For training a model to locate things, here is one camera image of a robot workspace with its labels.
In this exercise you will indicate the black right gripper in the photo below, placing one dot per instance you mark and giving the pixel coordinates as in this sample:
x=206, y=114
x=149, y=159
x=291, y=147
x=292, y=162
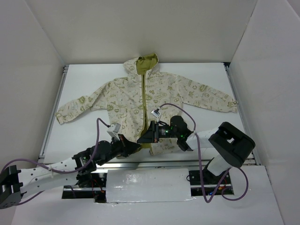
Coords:
x=153, y=131

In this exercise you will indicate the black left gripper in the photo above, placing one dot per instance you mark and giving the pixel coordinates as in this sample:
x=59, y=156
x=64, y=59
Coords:
x=124, y=144

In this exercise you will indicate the cream green printed hooded jacket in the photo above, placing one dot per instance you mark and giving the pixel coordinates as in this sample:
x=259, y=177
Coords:
x=130, y=100

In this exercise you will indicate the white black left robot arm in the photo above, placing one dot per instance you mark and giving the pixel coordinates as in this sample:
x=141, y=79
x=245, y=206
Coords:
x=18, y=184

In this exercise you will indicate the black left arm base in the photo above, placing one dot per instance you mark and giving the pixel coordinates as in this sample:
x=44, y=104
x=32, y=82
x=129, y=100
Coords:
x=93, y=182

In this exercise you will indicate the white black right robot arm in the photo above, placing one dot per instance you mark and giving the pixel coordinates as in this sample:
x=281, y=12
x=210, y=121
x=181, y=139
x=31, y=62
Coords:
x=233, y=146

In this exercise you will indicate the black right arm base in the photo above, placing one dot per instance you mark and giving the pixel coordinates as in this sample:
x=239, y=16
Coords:
x=208, y=177

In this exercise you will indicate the white foam board cover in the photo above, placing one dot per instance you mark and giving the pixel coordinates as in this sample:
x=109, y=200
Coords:
x=156, y=185

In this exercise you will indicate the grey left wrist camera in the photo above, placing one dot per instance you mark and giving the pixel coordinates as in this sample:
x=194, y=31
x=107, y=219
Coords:
x=113, y=130

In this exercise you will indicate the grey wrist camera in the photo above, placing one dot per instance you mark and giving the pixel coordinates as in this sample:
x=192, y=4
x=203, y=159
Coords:
x=113, y=130
x=157, y=114

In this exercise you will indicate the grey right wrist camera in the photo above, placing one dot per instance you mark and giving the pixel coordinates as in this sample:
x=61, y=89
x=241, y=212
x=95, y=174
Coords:
x=157, y=114

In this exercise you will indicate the aluminium left frame rail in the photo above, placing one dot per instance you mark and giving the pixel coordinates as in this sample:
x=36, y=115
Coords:
x=52, y=116

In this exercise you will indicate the aluminium frame rail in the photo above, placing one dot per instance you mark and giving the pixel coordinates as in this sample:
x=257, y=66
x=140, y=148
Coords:
x=52, y=116
x=233, y=85

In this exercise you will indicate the aluminium right frame rail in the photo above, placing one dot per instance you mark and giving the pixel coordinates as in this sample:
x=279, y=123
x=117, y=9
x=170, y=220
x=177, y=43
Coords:
x=233, y=85

